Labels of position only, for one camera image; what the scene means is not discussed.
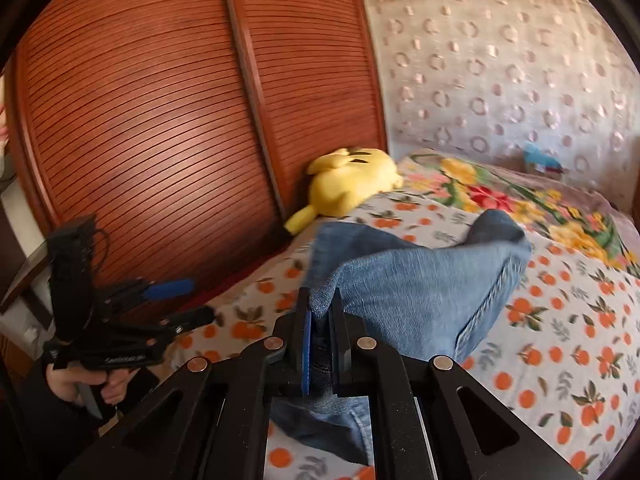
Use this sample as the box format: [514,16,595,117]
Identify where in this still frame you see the blue bag in carton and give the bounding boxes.
[521,141,564,174]

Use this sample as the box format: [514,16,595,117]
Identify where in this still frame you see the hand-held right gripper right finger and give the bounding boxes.
[331,289,583,480]

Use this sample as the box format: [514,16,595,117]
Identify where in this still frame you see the floral blanket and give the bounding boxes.
[399,151,640,282]

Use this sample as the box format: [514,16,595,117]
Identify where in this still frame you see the sheer circle pattern curtain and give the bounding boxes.
[361,0,640,213]

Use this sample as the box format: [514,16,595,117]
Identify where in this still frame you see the blue denim pants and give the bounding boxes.
[270,209,534,467]

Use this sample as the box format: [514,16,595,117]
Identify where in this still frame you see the person's left forearm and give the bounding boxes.
[19,360,167,480]

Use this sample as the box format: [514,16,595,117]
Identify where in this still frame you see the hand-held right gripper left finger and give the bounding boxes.
[60,287,314,480]

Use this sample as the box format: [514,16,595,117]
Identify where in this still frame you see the yellow plush toy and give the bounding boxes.
[284,146,405,236]

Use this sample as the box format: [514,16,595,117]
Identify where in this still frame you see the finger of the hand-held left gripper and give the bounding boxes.
[159,306,218,336]
[106,279,197,307]

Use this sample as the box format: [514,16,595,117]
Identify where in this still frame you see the orange fruit print bed sheet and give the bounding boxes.
[165,187,640,480]

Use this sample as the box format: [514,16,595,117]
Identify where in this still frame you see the person's left hand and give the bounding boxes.
[45,362,135,410]

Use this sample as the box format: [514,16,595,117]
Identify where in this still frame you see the wooden slatted wardrobe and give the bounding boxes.
[9,0,390,323]

